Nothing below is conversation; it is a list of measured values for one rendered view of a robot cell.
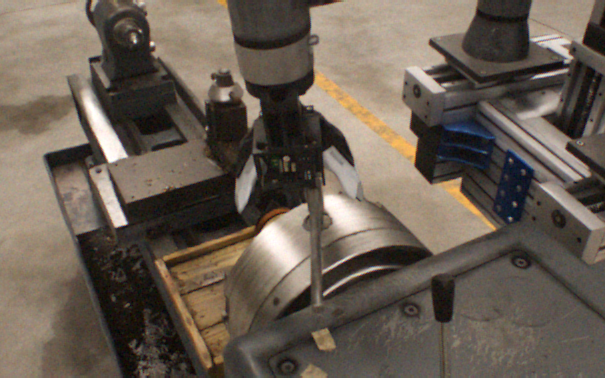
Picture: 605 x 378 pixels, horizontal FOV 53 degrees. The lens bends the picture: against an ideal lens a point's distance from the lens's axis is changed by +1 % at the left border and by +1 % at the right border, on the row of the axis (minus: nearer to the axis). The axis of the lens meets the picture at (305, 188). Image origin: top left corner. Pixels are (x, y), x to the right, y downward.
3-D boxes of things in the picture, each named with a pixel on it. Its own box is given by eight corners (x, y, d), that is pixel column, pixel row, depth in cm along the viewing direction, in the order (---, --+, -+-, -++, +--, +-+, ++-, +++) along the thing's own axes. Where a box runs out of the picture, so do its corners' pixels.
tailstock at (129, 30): (180, 104, 182) (166, 10, 164) (114, 120, 175) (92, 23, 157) (150, 65, 203) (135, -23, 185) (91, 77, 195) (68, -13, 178)
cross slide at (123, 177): (303, 165, 146) (303, 149, 143) (128, 220, 130) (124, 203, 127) (273, 133, 158) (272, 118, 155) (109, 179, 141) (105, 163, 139)
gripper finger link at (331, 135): (333, 182, 71) (283, 139, 67) (332, 172, 72) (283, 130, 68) (364, 160, 69) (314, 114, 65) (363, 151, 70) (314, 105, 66)
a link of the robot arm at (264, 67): (235, 17, 60) (315, 8, 60) (243, 58, 63) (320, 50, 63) (230, 54, 55) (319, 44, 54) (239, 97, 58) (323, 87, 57)
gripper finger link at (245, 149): (224, 173, 70) (259, 118, 65) (225, 165, 71) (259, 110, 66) (261, 188, 72) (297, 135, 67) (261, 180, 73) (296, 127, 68)
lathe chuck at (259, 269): (427, 330, 104) (432, 194, 83) (264, 422, 94) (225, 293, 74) (396, 295, 110) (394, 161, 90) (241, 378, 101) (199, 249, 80)
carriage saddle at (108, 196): (308, 188, 148) (308, 169, 145) (120, 250, 131) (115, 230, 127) (257, 131, 169) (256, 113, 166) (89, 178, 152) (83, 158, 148)
